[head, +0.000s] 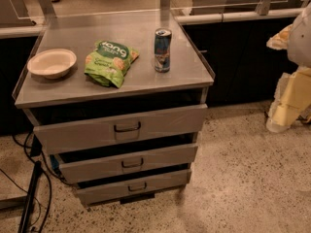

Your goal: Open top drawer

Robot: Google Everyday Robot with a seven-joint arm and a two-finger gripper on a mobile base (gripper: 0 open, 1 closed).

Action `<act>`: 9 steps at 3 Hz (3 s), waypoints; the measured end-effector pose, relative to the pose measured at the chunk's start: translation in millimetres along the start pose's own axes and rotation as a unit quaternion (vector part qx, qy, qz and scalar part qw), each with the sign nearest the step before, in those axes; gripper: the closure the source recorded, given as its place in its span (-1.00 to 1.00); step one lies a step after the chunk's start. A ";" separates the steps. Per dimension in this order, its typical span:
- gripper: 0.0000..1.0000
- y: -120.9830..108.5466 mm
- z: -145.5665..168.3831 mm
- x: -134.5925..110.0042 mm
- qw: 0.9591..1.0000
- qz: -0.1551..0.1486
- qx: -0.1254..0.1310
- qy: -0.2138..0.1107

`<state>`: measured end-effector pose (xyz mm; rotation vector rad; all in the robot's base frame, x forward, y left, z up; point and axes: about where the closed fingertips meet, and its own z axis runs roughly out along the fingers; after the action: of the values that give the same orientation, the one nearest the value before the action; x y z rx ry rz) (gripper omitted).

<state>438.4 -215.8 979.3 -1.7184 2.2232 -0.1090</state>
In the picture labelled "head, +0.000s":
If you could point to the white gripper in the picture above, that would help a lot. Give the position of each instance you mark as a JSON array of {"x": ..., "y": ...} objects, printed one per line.
[{"x": 300, "y": 46}]

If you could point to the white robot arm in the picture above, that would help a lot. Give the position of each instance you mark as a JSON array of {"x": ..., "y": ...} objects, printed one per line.
[{"x": 299, "y": 43}]

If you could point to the grey bottom drawer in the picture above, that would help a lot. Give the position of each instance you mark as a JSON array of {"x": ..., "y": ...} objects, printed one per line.
[{"x": 112, "y": 191}]

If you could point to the grey top drawer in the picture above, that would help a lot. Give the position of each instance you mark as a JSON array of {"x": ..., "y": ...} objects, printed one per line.
[{"x": 112, "y": 130}]

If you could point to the grey middle drawer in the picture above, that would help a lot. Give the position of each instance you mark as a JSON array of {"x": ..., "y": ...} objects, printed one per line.
[{"x": 105, "y": 167}]

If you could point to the grey drawer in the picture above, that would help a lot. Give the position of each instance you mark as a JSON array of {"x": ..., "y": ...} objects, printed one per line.
[
  {"x": 112, "y": 130},
  {"x": 105, "y": 167},
  {"x": 112, "y": 191}
]

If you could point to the black metal floor bar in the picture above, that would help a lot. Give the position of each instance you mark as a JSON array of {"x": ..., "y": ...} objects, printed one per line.
[{"x": 28, "y": 205}]

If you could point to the blue energy drink can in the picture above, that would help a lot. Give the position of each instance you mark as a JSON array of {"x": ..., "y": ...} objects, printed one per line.
[{"x": 163, "y": 38}]

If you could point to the green chips bag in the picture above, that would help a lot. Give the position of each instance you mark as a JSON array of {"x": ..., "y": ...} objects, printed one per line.
[{"x": 109, "y": 63}]

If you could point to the white paper bowl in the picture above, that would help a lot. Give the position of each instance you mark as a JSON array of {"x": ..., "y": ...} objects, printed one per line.
[{"x": 52, "y": 64}]

